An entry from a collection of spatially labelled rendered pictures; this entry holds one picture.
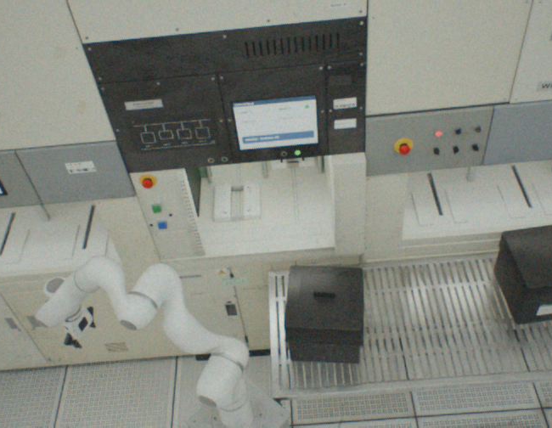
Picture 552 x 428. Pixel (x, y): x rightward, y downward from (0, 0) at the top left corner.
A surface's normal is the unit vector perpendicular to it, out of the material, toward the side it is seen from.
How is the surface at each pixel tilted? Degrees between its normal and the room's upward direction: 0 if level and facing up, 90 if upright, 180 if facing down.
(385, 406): 0
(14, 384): 0
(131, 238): 90
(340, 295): 0
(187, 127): 90
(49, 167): 90
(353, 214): 90
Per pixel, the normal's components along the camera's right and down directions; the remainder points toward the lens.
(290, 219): -0.08, -0.68
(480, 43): 0.04, 0.73
